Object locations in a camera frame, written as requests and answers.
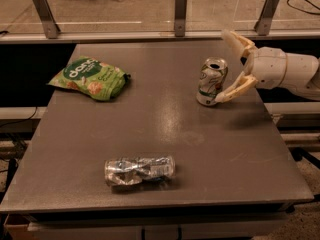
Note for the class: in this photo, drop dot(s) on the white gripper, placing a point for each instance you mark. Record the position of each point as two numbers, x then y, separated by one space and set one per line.
269 67

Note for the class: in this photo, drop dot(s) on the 7up soda can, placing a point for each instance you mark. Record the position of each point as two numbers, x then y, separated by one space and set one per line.
212 76

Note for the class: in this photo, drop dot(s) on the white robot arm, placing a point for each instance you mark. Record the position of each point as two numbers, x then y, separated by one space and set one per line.
301 76

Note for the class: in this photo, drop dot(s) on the crushed silver can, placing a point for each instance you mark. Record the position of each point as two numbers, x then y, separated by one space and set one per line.
133 171

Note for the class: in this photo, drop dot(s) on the green snack bag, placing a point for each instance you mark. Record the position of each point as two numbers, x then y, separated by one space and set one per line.
99 80

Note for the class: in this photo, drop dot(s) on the right metal bracket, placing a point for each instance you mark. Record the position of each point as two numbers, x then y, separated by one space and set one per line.
263 25

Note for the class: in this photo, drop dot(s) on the metal bracket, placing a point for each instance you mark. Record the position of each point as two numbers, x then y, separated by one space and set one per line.
263 25
180 17
50 27

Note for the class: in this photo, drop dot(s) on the metal rail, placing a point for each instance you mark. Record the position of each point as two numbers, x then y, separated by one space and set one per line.
105 37

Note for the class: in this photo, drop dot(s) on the middle metal bracket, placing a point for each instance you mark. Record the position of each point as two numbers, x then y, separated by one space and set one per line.
180 17

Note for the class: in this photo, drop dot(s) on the left metal bracket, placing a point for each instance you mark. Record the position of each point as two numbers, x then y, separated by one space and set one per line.
50 27

